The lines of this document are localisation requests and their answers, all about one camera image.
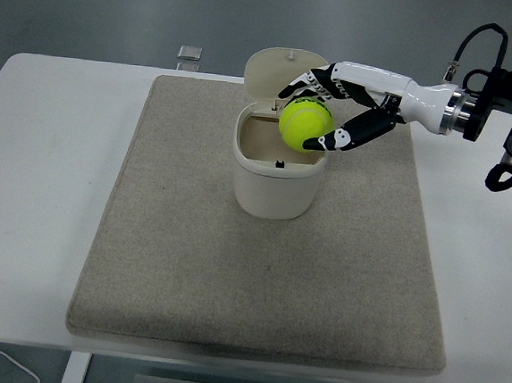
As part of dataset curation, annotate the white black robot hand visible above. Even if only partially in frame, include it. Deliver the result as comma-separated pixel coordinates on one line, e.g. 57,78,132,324
273,54,459,165

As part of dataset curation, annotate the yellow tennis ball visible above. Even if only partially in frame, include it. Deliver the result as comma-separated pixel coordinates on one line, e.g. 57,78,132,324
276,94,339,154

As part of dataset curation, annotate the cream lidded plastic box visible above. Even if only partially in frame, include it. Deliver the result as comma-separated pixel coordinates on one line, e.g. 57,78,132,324
225,43,339,224

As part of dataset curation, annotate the beige fabric mat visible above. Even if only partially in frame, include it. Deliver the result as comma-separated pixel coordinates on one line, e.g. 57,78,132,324
63,67,470,375

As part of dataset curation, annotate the white table leg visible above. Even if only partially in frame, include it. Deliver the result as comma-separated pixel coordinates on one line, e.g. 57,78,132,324
59,350,93,383

